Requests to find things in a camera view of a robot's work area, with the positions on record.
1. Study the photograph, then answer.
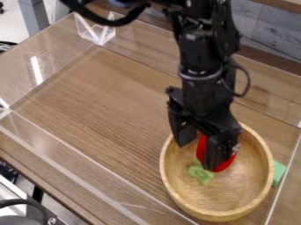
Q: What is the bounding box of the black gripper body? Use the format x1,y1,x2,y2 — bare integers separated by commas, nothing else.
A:
164,75,243,142

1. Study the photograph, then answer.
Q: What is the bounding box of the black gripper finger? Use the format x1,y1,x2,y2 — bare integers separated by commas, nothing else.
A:
204,134,238,172
168,110,196,148

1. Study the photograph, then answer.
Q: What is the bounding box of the red toy with green stem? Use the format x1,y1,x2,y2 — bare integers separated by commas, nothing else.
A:
187,134,239,185

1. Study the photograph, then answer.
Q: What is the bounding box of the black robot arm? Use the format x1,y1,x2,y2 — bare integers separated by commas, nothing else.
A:
149,0,246,172

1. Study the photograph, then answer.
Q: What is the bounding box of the brown wooden bowl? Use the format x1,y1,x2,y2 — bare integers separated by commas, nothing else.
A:
160,126,274,222

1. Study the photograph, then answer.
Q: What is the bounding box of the green flat block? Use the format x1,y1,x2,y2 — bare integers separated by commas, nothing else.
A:
272,161,286,186

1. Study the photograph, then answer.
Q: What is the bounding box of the clear acrylic tray enclosure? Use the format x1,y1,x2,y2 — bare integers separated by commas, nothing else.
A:
0,18,301,225

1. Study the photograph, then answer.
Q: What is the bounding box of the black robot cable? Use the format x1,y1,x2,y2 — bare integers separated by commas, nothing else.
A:
57,0,151,28

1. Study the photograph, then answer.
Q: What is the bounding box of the black metal bracket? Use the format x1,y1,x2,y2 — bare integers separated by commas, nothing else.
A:
25,197,68,225

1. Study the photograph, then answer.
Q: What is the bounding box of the black cable at lower left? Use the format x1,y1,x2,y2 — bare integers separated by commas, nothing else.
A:
0,198,49,225

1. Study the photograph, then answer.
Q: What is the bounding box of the grey post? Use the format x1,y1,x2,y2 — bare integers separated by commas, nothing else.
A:
17,0,49,36

